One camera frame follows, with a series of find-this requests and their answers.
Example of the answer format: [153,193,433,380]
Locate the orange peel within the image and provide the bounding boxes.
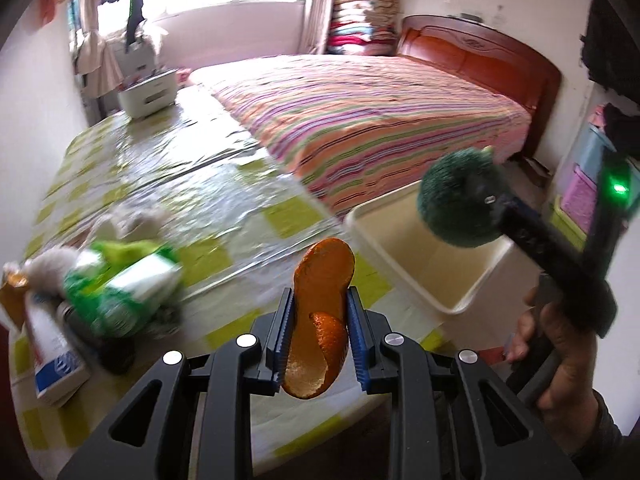
[283,237,355,400]

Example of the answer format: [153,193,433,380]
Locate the green fuzzy ball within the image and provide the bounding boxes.
[416,148,506,248]

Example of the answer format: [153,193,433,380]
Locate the green tissue pack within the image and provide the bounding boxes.
[63,240,182,337]

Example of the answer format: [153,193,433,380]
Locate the white blue medicine box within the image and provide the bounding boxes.
[25,290,91,406]

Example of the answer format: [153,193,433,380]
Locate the white tissue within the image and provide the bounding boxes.
[85,206,169,245]
[23,246,79,298]

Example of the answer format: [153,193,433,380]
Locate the golden foil snack bag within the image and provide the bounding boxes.
[0,262,29,330]

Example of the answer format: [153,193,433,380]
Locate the cream plastic trash bin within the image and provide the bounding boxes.
[344,182,540,350]

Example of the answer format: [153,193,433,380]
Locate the person's right hand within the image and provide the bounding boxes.
[506,304,600,454]

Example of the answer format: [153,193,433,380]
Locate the green storage box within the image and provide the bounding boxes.
[549,195,587,252]

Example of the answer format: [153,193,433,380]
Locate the pink storage basket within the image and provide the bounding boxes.
[561,165,597,233]

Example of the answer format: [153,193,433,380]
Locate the blue storage box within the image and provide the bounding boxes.
[574,125,615,183]

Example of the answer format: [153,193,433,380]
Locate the red wooden headboard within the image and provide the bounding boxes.
[396,14,562,158]

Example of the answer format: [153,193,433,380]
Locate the striped pink bed cover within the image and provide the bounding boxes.
[189,55,530,217]

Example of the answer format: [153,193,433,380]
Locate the white plastic pen basket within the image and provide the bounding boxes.
[117,70,178,120]

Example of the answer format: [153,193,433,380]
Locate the left pink curtain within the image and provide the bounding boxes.
[76,0,122,99]

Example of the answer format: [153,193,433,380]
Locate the pink curtain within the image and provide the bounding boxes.
[298,0,334,55]
[76,0,122,99]

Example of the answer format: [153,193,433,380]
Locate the white standing heater appliance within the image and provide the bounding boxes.
[111,35,157,89]

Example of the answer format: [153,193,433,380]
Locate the stack of folded quilts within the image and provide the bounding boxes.
[326,0,399,56]

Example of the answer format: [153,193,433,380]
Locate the right pink curtain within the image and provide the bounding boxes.
[298,0,334,55]

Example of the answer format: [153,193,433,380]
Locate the black garment hanging low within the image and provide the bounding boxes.
[125,0,144,51]

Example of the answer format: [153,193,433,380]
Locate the dark coats on right wall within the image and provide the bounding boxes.
[580,0,639,104]

